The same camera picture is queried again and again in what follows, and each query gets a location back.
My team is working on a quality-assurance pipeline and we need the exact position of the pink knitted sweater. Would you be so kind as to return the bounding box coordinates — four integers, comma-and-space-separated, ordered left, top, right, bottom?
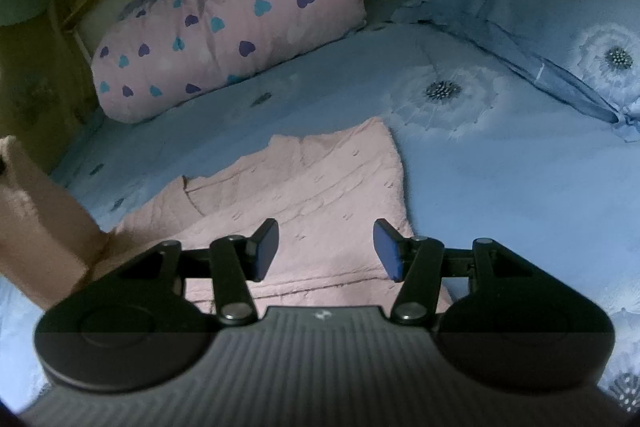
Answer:
0, 116, 454, 313

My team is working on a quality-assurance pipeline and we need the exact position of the blue dandelion bed sheet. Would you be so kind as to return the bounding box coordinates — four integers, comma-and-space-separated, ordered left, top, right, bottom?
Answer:
0, 20, 640, 413

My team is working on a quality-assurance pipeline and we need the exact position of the blue dandelion pillow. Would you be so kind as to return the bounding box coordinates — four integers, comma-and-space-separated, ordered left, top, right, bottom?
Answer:
392, 0, 639, 142

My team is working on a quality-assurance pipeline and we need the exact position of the pink heart-patterned folded blanket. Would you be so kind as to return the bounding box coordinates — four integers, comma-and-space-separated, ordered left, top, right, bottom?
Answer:
91, 0, 367, 124

